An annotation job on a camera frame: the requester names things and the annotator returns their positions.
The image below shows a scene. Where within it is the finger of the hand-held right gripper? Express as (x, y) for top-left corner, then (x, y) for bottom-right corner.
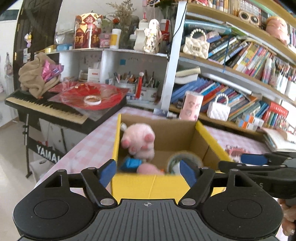
(240, 152), (296, 166)
(218, 160), (296, 177)

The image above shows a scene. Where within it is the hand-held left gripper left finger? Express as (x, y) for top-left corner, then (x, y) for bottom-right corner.
(44, 159), (118, 208)

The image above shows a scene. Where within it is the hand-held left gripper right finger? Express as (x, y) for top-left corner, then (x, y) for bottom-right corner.
(179, 160), (255, 207)

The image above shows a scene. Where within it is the yellow tape roll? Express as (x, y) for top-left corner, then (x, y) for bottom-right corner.
(166, 151), (204, 175)

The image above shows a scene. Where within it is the pink chick plush toy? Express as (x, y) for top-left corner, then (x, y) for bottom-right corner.
(136, 162), (165, 175)

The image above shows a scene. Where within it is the yellow cardboard box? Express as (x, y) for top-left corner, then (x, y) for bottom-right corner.
(110, 113), (233, 205)

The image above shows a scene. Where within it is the pink bear plush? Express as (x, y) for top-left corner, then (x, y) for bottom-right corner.
(120, 123), (156, 161)

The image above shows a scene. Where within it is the person's right hand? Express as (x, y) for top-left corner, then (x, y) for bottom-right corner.
(279, 198), (296, 237)

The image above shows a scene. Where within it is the blue plastic item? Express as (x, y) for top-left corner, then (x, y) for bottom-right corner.
(119, 156), (142, 172)

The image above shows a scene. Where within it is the pile of small cartons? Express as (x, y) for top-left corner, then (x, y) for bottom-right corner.
(235, 113), (264, 131)

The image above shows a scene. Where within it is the row of colourful books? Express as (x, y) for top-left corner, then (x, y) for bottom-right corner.
(171, 76), (289, 130)

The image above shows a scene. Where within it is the white quilted handbag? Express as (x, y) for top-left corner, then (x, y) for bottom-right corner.
(206, 93), (231, 121)

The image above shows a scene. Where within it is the pink cylinder container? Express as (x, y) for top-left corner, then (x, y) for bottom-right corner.
(179, 90), (204, 121)

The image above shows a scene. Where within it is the white tape roll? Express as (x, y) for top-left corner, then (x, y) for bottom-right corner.
(83, 95), (102, 106)

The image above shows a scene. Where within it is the black keyboard stand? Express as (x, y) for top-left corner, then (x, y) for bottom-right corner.
(22, 111), (67, 179)

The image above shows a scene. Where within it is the red pen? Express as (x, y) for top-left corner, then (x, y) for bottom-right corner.
(135, 72), (145, 99)

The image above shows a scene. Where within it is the black piano keyboard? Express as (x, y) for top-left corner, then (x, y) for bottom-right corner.
(5, 89), (127, 135)

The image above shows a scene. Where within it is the green white book stack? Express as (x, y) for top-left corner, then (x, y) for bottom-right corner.
(174, 66), (201, 84)

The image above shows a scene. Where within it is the red white small box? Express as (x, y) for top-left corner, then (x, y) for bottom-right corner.
(87, 67), (101, 82)

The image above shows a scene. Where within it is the wooden bookshelf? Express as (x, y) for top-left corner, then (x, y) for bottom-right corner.
(161, 0), (296, 139)

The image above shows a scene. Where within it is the shelf of thin books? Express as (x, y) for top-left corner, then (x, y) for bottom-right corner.
(208, 35), (296, 94)

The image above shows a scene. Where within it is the white shelf cabinet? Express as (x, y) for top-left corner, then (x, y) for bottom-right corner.
(37, 47), (169, 109)

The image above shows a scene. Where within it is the pink foil wrapper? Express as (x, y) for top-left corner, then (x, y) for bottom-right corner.
(42, 59), (65, 81)

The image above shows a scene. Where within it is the brown cloth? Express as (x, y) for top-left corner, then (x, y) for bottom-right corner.
(18, 52), (62, 98)

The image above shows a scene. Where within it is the cream quilted handbag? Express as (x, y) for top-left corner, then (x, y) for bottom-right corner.
(183, 28), (210, 59)

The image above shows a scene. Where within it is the mannequin head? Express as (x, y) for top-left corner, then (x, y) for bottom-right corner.
(265, 16), (290, 45)

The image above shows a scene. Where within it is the white bottle yellow label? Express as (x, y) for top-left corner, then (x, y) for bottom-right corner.
(109, 28), (122, 49)

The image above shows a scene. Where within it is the white floral bag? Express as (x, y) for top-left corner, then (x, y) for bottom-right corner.
(134, 19), (162, 54)

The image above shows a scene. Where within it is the wooden round-holed ornament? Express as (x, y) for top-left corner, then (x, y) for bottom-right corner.
(238, 10), (260, 25)

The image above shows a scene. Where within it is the red festive decoration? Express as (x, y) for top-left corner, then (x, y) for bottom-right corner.
(74, 10), (103, 49)

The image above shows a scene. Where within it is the dried flower bunch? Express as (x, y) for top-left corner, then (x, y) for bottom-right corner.
(105, 0), (137, 30)

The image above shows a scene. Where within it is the dark door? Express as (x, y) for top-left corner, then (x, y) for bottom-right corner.
(13, 0), (63, 91)

